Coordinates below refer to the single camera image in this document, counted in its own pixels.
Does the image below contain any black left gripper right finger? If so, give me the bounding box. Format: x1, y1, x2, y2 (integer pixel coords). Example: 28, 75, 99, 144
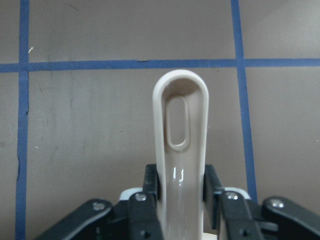
203, 164, 320, 240

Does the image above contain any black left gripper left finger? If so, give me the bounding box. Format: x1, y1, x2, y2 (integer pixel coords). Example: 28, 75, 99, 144
37, 164, 164, 240

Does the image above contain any beige plastic dustpan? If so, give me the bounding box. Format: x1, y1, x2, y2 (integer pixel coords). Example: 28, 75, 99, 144
152, 69, 209, 240

